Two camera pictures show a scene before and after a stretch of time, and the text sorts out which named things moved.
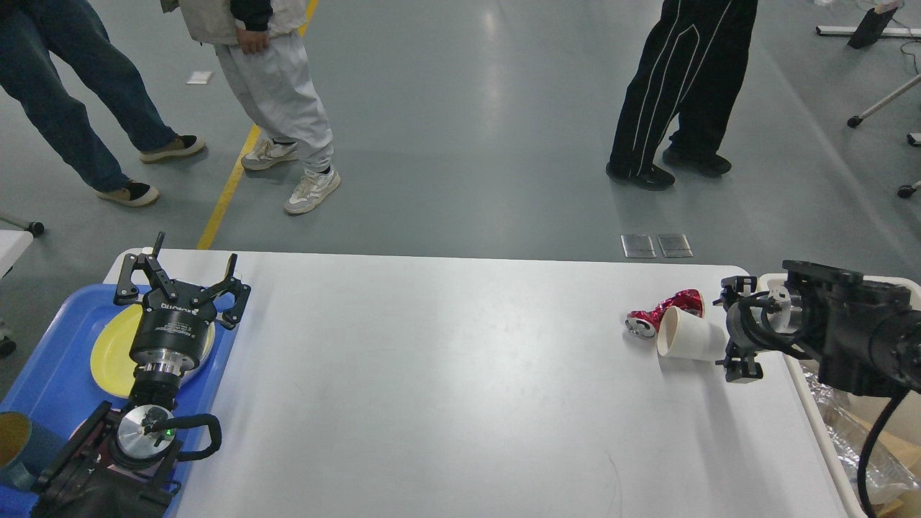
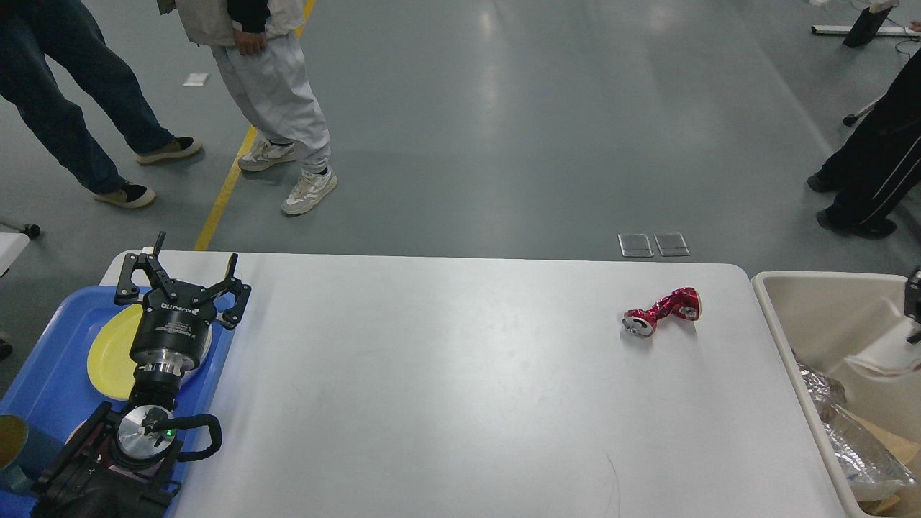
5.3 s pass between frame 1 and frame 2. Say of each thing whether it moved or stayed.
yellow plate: stayed
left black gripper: stayed
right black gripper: moved
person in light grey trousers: stayed
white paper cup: moved
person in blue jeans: stayed
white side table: stayed
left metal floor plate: stayed
